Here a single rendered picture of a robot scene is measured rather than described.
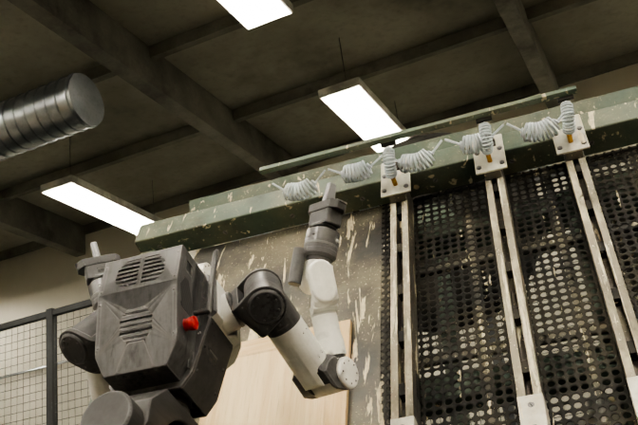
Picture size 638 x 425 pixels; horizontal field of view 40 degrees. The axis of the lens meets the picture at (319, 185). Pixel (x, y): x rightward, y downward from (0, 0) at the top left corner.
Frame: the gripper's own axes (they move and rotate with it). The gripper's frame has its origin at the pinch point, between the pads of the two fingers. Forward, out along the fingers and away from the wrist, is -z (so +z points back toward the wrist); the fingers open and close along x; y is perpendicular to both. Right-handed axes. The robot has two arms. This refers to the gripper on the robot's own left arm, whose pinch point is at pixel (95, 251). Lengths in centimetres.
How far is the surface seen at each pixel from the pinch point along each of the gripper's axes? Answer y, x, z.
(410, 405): 20, 62, 74
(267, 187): -68, 82, -58
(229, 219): -34, 51, -24
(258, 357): -17, 40, 36
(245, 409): -13, 30, 52
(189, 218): -44, 40, -34
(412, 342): 14, 72, 56
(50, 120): -178, 17, -205
